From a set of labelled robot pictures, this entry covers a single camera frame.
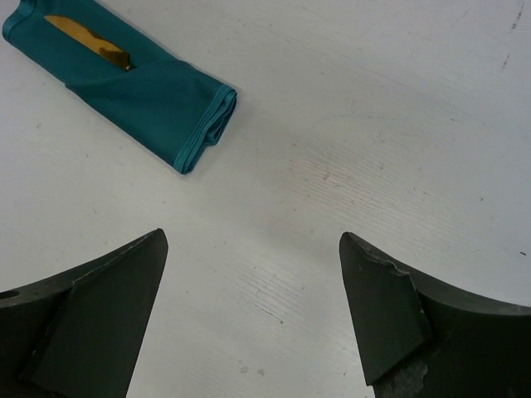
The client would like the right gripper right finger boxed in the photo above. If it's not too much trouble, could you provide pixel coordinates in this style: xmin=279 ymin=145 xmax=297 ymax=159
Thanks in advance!
xmin=339 ymin=232 xmax=530 ymax=397

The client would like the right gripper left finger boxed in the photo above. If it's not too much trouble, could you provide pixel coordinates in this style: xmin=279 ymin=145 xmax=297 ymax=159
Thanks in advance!
xmin=1 ymin=229 xmax=168 ymax=397

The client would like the teal cloth napkin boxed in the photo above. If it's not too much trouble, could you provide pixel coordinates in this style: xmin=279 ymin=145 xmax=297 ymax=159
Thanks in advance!
xmin=2 ymin=1 xmax=237 ymax=174

